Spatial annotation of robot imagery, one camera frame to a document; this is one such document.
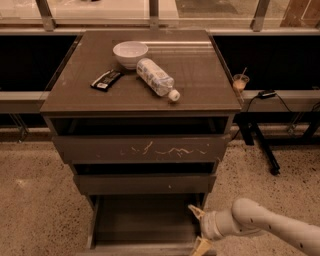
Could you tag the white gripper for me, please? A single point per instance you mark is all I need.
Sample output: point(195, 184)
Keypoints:
point(208, 225)

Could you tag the grey bottom drawer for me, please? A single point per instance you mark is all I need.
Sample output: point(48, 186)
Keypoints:
point(143, 225)

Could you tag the grey drawer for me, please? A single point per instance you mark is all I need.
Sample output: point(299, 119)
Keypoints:
point(140, 149)
point(144, 184)
point(143, 225)

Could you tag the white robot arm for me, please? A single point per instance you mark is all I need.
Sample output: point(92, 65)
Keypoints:
point(247, 217)

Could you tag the grey middle drawer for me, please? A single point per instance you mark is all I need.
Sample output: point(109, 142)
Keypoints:
point(144, 184)

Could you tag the grey drawer cabinet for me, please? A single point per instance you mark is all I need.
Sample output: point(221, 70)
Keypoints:
point(207, 103)

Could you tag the grey top drawer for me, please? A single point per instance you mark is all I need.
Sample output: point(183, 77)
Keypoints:
point(140, 149)

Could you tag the black metal stand leg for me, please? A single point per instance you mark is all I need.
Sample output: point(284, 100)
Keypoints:
point(247, 127)

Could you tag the black power adapter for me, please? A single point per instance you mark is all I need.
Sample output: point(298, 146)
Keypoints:
point(266, 94)

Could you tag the plastic cup with straw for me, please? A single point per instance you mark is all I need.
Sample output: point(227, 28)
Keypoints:
point(240, 81)

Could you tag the clear plastic water bottle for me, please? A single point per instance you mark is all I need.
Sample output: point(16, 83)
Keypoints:
point(157, 79)

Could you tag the black snack bar wrapper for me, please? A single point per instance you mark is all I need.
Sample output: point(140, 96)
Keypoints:
point(106, 80)

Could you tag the white ceramic bowl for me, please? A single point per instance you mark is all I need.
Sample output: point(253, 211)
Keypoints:
point(129, 53)

